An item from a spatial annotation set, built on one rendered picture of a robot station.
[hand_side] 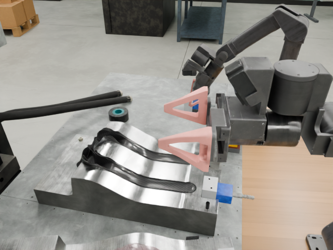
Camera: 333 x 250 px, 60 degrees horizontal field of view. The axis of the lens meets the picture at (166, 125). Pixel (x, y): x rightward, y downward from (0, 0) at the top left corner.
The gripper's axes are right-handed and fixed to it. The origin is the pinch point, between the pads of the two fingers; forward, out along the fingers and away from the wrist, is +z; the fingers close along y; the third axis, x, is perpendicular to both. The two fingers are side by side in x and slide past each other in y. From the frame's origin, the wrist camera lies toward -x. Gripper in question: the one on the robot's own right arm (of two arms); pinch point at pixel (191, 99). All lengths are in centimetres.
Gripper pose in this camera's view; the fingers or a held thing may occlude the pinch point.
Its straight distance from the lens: 123.1
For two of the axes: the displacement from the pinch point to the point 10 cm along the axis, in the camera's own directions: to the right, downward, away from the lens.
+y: -1.3, 5.6, -8.2
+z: -4.8, 6.8, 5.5
